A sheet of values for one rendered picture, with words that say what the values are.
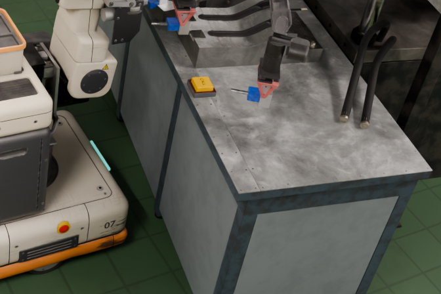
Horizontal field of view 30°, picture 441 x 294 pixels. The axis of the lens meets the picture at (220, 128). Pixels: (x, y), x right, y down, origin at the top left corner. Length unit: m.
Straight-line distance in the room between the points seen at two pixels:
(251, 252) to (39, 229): 0.77
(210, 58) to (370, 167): 0.69
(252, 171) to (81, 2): 0.78
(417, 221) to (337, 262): 0.93
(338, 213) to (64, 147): 1.15
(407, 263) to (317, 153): 1.08
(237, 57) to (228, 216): 0.60
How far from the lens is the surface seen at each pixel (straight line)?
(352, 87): 2.94
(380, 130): 2.89
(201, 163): 2.88
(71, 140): 3.34
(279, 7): 2.53
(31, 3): 4.68
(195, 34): 2.98
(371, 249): 3.02
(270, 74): 2.56
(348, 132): 2.83
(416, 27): 3.60
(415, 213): 3.88
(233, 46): 2.93
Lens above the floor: 2.45
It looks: 38 degrees down
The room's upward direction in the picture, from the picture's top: 14 degrees clockwise
